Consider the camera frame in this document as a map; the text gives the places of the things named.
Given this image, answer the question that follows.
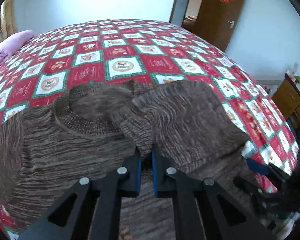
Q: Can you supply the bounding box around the brown wooden door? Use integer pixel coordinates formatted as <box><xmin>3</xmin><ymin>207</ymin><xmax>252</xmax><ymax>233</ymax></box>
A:
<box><xmin>192</xmin><ymin>0</ymin><xmax>244</xmax><ymax>51</ymax></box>

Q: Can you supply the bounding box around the pink folded blanket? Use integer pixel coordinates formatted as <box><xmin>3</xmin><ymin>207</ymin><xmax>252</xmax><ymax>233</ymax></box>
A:
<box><xmin>0</xmin><ymin>30</ymin><xmax>34</xmax><ymax>65</ymax></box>

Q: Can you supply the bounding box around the red checkered cartoon bedspread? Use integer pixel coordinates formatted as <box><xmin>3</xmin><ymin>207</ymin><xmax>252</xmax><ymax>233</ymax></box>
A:
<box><xmin>0</xmin><ymin>18</ymin><xmax>300</xmax><ymax>240</ymax></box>

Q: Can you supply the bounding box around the silver door handle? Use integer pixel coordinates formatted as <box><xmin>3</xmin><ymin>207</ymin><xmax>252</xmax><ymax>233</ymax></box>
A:
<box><xmin>228</xmin><ymin>21</ymin><xmax>235</xmax><ymax>28</ymax></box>

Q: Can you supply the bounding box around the brown knitted sweater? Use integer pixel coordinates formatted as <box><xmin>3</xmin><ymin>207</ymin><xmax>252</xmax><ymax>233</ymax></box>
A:
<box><xmin>0</xmin><ymin>80</ymin><xmax>256</xmax><ymax>229</ymax></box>

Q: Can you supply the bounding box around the yellow curtain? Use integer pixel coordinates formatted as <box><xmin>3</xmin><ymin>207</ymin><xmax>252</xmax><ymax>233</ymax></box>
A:
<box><xmin>0</xmin><ymin>0</ymin><xmax>17</xmax><ymax>39</ymax></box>

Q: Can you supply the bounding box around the wooden bedside cabinet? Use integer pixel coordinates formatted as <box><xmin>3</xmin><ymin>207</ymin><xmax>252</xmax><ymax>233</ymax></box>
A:
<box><xmin>271</xmin><ymin>74</ymin><xmax>300</xmax><ymax>138</ymax></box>

